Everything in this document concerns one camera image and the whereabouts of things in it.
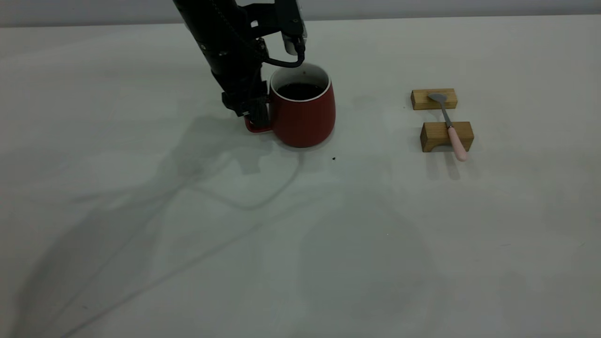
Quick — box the red ceramic mug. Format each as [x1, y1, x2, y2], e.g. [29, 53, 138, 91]
[244, 63, 336, 148]

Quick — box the flat wooden block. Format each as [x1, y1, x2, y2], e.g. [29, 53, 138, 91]
[411, 88, 458, 111]

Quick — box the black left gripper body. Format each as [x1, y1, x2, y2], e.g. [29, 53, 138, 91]
[202, 40, 269, 117]

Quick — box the arched wooden block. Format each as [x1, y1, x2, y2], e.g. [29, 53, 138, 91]
[420, 122, 475, 153]

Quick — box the pink handled metal spoon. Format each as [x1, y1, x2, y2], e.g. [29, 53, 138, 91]
[427, 93, 469, 162]

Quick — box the black left wrist camera cable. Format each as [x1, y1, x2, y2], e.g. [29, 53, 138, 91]
[260, 38, 307, 69]

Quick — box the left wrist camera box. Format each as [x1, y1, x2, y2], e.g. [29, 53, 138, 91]
[239, 0, 308, 57]

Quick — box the dark coffee liquid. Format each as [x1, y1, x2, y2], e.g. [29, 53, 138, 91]
[277, 83, 325, 100]

